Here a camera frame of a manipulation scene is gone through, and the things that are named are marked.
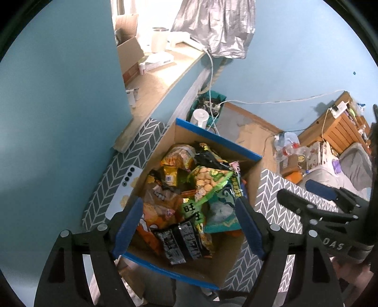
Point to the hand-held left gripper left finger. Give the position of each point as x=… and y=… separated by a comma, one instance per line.
x=127, y=228

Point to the grey ribbed panel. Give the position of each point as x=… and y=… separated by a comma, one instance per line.
x=189, y=94

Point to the grey chevron tablecloth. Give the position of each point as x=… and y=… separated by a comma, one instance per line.
x=99, y=192

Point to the green peanut snack packet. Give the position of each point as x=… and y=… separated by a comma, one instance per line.
x=203, y=180

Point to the purple object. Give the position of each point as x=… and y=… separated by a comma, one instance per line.
x=335, y=165

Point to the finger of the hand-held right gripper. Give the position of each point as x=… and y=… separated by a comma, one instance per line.
x=322, y=189
x=298, y=203

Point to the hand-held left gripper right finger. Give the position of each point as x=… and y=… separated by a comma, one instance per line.
x=249, y=231

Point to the teal plastic crate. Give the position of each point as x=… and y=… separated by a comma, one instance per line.
x=218, y=99

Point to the teal snack packet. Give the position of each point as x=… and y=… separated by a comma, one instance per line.
x=220, y=212

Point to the white flat box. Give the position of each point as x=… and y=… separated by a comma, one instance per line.
x=156, y=61

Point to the pile of assorted snack bags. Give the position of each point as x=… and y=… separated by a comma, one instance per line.
x=165, y=203

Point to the light blue smartphone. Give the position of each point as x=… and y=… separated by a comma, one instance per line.
x=124, y=192

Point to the white cup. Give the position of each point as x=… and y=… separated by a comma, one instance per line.
x=159, y=40

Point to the small metal stand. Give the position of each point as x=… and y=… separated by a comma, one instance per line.
x=132, y=96

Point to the black snack packet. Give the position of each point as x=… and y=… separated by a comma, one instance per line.
x=206, y=158

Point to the wooden slatted headboard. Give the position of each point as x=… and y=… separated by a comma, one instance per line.
x=342, y=130

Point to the silver curtain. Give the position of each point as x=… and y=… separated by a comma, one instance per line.
x=215, y=26

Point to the grey bedding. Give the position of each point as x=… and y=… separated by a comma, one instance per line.
x=354, y=165

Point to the small floor cardboard box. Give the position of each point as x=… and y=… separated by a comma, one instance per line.
x=292, y=165

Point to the white fan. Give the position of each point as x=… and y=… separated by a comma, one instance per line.
x=200, y=116

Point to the blue cardboard box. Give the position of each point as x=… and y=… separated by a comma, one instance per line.
x=220, y=265

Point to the wooden windowsill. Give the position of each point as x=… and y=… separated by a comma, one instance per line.
x=153, y=88

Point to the clear plastic bottles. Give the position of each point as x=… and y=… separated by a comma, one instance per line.
x=291, y=146

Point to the open brown cardboard box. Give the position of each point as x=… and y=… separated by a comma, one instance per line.
x=130, y=56

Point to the white power strip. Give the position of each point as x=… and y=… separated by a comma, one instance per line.
x=339, y=108

